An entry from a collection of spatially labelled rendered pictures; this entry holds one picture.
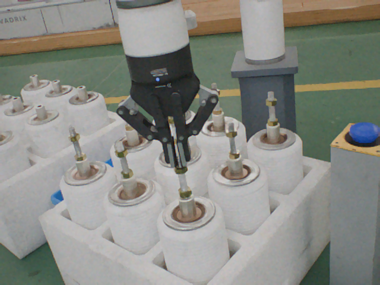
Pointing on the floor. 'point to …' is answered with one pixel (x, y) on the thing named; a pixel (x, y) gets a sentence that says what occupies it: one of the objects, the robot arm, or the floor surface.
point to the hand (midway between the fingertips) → (177, 151)
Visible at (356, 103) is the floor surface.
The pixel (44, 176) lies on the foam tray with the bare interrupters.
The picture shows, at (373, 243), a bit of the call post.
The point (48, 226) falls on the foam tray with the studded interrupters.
